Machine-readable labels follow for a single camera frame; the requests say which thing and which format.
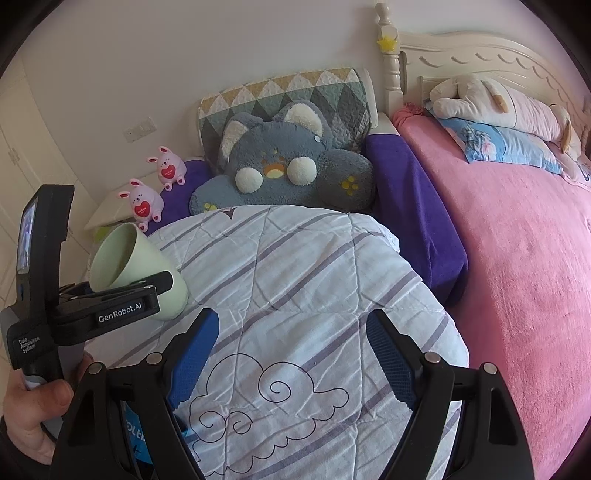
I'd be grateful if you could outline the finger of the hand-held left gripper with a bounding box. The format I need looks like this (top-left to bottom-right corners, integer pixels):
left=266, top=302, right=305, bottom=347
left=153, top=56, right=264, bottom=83
left=50, top=286, right=161, bottom=343
left=59, top=271, right=175, bottom=306

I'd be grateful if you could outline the white wall socket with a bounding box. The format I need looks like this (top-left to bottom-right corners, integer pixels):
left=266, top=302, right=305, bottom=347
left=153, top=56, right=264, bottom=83
left=122, top=118, right=157, bottom=142

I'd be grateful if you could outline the white striped quilt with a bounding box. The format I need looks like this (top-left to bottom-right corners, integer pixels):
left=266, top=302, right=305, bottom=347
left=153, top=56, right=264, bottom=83
left=83, top=203, right=469, bottom=480

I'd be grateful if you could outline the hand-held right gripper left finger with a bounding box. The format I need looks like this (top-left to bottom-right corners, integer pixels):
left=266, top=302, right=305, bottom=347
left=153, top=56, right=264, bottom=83
left=51, top=307, right=220, bottom=480

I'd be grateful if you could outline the blue floral pillow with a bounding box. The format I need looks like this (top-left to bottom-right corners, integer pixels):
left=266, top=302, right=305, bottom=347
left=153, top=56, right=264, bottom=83
left=438, top=117, right=568, bottom=176

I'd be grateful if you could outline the white wardrobe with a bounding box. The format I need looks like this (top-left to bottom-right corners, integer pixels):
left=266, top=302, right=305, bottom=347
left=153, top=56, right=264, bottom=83
left=0, top=58, right=93, bottom=308

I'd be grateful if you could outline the light green cup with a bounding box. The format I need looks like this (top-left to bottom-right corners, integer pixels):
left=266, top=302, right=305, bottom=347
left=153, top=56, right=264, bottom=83
left=89, top=223, right=189, bottom=322

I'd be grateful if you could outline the white wooden bed headboard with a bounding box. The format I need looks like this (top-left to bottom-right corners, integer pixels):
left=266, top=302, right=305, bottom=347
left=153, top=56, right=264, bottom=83
left=373, top=2, right=591, bottom=155

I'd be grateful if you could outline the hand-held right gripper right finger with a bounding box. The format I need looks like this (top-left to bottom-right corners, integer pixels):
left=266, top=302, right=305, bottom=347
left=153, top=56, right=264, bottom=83
left=365, top=308, right=536, bottom=480

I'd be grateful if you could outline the long white plush toy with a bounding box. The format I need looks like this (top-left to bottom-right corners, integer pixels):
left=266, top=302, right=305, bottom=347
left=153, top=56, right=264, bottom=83
left=428, top=76, right=583, bottom=158

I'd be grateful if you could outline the person's left hand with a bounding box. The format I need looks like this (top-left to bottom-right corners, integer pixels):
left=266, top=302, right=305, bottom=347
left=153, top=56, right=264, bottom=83
left=0, top=354, right=94, bottom=465

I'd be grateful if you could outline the blue printed packet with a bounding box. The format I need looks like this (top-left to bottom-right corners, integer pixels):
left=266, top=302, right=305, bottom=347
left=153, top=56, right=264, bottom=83
left=121, top=401, right=191, bottom=468

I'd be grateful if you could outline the pink fleece blanket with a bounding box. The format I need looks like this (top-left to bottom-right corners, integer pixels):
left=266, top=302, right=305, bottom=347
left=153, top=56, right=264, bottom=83
left=392, top=104, right=591, bottom=480

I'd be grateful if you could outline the grey cat plush cushion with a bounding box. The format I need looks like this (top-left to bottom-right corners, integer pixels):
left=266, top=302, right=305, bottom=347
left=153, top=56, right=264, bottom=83
left=189, top=100, right=376, bottom=216

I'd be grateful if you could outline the purple blanket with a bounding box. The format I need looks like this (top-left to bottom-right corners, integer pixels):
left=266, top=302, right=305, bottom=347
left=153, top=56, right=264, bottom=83
left=139, top=134, right=468, bottom=305

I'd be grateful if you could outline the pink bunny plush toy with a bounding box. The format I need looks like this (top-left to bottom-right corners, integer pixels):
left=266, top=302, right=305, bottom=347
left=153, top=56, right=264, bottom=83
left=147, top=146, right=188, bottom=192
left=116, top=178, right=165, bottom=232

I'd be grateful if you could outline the quilted triangle pattern cushion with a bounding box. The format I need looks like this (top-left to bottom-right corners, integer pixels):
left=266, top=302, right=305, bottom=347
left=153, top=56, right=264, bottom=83
left=198, top=67, right=374, bottom=174

